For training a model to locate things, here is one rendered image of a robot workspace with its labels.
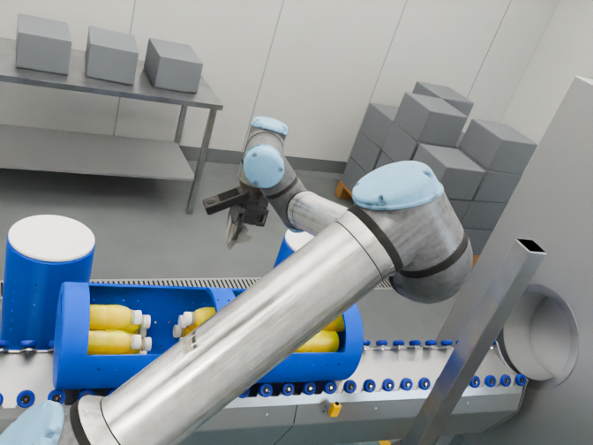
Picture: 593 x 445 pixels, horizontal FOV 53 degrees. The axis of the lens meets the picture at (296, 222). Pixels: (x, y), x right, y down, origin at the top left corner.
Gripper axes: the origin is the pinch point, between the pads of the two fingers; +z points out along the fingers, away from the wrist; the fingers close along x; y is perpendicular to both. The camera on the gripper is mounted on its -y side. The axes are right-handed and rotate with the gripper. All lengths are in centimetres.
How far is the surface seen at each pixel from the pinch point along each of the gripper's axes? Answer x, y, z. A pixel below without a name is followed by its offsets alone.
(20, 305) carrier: 43, -49, 60
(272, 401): -12, 24, 50
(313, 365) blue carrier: -14.1, 31.7, 31.8
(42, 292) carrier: 41, -43, 52
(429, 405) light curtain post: -33, 63, 30
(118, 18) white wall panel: 335, -1, 31
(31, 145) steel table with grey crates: 276, -51, 114
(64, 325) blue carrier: -9.0, -39.2, 21.7
